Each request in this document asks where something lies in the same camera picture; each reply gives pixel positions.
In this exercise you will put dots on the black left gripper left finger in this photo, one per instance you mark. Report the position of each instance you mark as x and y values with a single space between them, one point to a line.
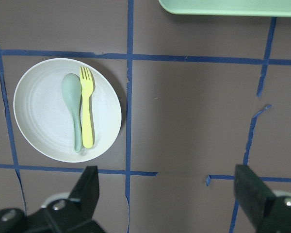
85 192

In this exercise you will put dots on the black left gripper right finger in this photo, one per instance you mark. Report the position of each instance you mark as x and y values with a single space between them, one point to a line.
253 195

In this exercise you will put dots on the white round plate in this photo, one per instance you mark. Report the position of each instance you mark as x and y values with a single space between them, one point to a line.
45 121

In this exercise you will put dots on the pale green plastic spoon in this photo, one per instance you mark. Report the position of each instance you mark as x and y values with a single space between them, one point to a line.
71 92

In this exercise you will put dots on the light green tray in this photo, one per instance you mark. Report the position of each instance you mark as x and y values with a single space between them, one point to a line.
257 8

